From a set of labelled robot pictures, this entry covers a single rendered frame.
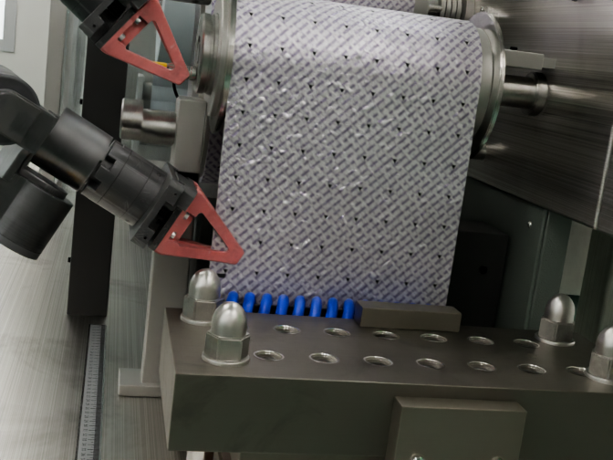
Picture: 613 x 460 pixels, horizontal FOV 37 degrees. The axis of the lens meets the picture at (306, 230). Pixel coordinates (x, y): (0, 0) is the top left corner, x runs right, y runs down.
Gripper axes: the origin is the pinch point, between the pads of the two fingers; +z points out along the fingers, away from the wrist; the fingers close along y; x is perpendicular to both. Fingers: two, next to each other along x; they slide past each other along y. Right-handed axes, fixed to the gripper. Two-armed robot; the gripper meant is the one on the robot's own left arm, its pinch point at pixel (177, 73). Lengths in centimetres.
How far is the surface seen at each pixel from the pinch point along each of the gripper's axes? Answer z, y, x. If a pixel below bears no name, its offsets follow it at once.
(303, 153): 12.5, 5.7, 2.9
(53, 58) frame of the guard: -9, -97, -14
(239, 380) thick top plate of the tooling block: 16.0, 25.4, -12.8
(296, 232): 17.4, 5.8, -2.7
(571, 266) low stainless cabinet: 264, -365, 84
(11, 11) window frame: -51, -551, -42
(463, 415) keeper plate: 29.8, 27.7, -3.3
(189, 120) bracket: 4.1, -1.9, -2.4
